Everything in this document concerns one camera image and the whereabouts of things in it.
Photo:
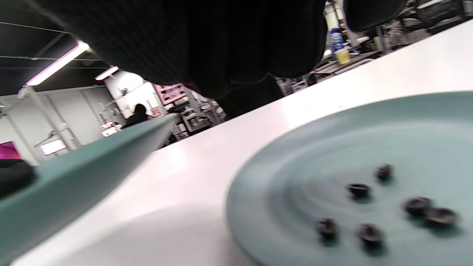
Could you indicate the white cart with brown top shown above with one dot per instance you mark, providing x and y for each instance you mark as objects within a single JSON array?
[{"x": 354, "y": 59}]

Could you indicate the pink screen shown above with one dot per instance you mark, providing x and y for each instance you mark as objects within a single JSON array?
[{"x": 9, "y": 150}]

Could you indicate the pink shelf unit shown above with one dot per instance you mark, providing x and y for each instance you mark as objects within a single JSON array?
[{"x": 170, "y": 94}]

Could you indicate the long ceiling light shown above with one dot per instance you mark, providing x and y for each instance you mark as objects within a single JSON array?
[
  {"x": 59, "y": 62},
  {"x": 107, "y": 73}
]

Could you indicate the yellow paper cup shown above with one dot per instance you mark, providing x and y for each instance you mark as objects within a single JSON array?
[{"x": 342, "y": 56}]

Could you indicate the person's right hand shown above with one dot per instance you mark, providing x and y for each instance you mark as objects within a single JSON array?
[{"x": 221, "y": 37}]

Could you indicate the person's left hand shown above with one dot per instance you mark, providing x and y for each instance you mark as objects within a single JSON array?
[{"x": 14, "y": 177}]

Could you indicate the teal ceramic plate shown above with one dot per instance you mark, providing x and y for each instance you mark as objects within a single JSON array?
[
  {"x": 332, "y": 140},
  {"x": 74, "y": 173}
]

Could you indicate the clear bottle with blue label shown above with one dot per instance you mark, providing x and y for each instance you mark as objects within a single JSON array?
[{"x": 335, "y": 40}]

